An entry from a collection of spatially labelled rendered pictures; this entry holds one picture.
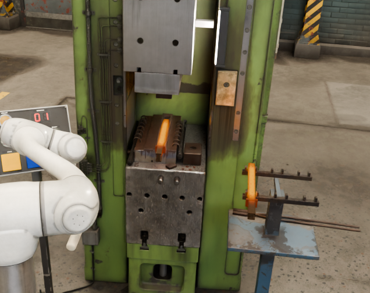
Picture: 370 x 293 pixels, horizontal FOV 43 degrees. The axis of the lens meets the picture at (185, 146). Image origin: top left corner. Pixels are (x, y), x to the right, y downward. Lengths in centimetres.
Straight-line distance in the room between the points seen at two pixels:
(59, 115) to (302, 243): 123
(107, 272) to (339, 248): 157
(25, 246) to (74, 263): 196
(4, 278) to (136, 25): 122
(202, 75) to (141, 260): 104
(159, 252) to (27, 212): 146
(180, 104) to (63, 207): 165
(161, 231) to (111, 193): 36
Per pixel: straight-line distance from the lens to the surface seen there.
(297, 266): 320
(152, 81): 211
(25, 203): 112
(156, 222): 239
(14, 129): 166
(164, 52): 206
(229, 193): 251
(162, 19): 203
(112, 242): 276
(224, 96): 224
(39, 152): 149
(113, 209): 262
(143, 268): 265
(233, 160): 241
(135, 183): 227
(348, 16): 812
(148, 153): 225
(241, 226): 224
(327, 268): 326
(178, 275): 266
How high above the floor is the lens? 201
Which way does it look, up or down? 27 degrees down
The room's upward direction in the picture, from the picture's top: 3 degrees clockwise
